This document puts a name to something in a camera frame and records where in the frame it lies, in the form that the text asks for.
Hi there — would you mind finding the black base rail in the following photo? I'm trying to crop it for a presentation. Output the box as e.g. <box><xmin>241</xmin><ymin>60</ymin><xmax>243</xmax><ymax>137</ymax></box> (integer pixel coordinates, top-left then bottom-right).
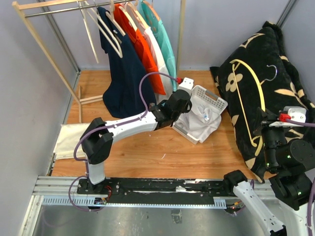
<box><xmin>76</xmin><ymin>178</ymin><xmax>235</xmax><ymax>206</ymax></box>

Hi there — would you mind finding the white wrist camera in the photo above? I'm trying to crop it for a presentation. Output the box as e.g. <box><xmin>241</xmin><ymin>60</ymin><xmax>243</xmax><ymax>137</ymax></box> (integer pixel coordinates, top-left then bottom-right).
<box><xmin>178</xmin><ymin>77</ymin><xmax>194</xmax><ymax>94</ymax></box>
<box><xmin>269</xmin><ymin>106</ymin><xmax>307</xmax><ymax>128</ymax></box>

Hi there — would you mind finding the black floral blanket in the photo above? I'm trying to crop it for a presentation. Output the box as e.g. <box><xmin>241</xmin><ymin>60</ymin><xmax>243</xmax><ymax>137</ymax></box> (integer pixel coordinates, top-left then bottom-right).
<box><xmin>210</xmin><ymin>22</ymin><xmax>315</xmax><ymax>182</ymax></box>

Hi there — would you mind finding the cream hanger on navy shirt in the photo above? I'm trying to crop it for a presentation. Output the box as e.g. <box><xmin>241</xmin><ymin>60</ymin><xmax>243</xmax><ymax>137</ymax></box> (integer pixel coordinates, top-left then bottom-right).
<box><xmin>82</xmin><ymin>0</ymin><xmax>126</xmax><ymax>59</ymax></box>

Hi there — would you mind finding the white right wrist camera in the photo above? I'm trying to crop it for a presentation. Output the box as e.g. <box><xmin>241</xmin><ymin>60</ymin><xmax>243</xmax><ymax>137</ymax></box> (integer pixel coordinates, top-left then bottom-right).
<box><xmin>269</xmin><ymin>106</ymin><xmax>307</xmax><ymax>128</ymax></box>

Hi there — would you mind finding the metal corner post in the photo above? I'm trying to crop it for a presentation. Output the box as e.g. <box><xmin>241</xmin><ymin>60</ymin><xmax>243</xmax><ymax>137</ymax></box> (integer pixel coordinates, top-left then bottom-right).
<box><xmin>45</xmin><ymin>14</ymin><xmax>81</xmax><ymax>75</ymax></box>

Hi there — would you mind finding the orange t shirt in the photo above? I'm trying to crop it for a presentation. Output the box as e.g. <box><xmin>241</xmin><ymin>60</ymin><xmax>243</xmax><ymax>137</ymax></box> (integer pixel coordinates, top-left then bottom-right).
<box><xmin>114</xmin><ymin>4</ymin><xmax>166</xmax><ymax>95</ymax></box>

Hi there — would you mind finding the white plastic basket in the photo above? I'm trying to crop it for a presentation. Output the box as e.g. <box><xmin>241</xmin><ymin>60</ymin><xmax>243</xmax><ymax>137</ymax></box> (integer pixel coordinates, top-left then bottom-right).
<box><xmin>173</xmin><ymin>85</ymin><xmax>228</xmax><ymax>144</ymax></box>

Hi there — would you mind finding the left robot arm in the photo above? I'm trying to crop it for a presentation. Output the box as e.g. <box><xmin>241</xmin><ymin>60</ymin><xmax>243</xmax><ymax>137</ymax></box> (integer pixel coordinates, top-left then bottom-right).
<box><xmin>80</xmin><ymin>89</ymin><xmax>192</xmax><ymax>195</ymax></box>

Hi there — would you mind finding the white pink t shirt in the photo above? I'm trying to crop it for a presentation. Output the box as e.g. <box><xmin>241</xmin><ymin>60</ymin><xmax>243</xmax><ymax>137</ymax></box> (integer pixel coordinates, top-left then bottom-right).
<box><xmin>124</xmin><ymin>2</ymin><xmax>173</xmax><ymax>101</ymax></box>

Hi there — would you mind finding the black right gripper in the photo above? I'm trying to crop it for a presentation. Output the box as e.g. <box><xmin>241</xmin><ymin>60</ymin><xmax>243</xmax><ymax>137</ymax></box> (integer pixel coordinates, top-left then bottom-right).
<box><xmin>252</xmin><ymin>106</ymin><xmax>289</xmax><ymax>169</ymax></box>

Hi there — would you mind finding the empty cream hanger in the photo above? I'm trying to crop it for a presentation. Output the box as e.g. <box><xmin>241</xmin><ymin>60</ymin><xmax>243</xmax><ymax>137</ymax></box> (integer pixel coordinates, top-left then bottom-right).
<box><xmin>76</xmin><ymin>0</ymin><xmax>99</xmax><ymax>63</ymax></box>

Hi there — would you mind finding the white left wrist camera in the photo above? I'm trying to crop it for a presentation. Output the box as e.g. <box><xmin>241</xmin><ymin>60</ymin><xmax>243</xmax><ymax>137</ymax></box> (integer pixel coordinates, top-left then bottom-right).
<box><xmin>178</xmin><ymin>77</ymin><xmax>194</xmax><ymax>94</ymax></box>

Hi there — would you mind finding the teal t shirt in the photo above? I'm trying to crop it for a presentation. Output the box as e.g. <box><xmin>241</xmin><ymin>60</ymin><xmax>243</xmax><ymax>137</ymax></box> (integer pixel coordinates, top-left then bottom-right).
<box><xmin>139</xmin><ymin>0</ymin><xmax>177</xmax><ymax>92</ymax></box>

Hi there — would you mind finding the sheer white t shirt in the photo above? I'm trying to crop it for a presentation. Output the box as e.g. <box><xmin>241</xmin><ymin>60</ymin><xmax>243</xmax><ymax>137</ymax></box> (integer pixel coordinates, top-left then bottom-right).
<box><xmin>175</xmin><ymin>102</ymin><xmax>221</xmax><ymax>143</ymax></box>

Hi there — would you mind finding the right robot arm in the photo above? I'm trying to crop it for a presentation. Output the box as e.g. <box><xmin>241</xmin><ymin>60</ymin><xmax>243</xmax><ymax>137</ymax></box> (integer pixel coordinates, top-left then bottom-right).
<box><xmin>223</xmin><ymin>106</ymin><xmax>315</xmax><ymax>236</ymax></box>

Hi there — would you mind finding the folded cream cloth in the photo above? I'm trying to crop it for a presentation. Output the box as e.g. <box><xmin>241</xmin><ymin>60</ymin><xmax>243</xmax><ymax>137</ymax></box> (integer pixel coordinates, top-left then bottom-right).
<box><xmin>54</xmin><ymin>123</ymin><xmax>90</xmax><ymax>160</ymax></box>

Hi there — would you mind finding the yellow hanger with metal hook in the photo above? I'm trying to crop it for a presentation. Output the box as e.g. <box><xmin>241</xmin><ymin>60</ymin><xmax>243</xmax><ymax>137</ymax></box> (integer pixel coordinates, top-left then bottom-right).
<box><xmin>230</xmin><ymin>59</ymin><xmax>266</xmax><ymax>157</ymax></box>

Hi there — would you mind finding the wooden clothes rack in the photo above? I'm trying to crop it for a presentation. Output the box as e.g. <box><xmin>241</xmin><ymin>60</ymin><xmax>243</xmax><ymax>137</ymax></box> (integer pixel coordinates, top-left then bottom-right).
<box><xmin>12</xmin><ymin>0</ymin><xmax>186</xmax><ymax>123</ymax></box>

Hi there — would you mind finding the navy blue t shirt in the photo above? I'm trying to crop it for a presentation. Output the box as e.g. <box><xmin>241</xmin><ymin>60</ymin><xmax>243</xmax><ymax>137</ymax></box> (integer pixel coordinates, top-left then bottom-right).
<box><xmin>97</xmin><ymin>7</ymin><xmax>156</xmax><ymax>118</ymax></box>

